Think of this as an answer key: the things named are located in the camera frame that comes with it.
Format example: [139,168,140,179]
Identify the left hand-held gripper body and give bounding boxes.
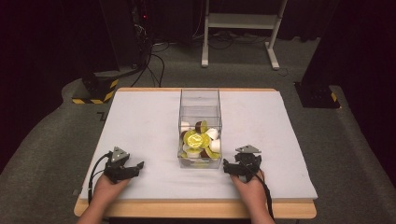
[103,146,132,185]

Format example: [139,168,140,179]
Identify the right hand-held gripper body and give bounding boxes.
[233,144,262,183]

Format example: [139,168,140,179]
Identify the pile of yellow-lidded capsules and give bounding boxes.
[179,119,222,161]

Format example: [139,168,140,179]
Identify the clear plastic box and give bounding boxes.
[177,88,223,170]

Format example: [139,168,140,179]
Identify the person's left hand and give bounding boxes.
[92,173,133,204]

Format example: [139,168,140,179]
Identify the person's right hand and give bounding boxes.
[229,169,269,207]

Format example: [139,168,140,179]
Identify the white foam mat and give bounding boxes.
[78,90,318,201]

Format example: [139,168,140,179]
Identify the wooden table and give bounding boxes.
[73,87,318,220]

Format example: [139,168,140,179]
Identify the black yellow striped stand base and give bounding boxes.
[71,70,120,105]

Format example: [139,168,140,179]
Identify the black equipment rack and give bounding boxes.
[98,0,154,72]

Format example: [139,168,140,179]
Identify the white metal stand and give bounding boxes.
[201,0,290,71]

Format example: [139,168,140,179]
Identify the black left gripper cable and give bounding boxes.
[87,151,112,205]

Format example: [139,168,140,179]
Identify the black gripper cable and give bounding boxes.
[241,160,276,221]
[87,151,112,205]

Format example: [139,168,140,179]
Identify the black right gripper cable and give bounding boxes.
[241,160,276,221]

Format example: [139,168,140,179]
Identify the black floor cables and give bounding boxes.
[130,40,172,89]

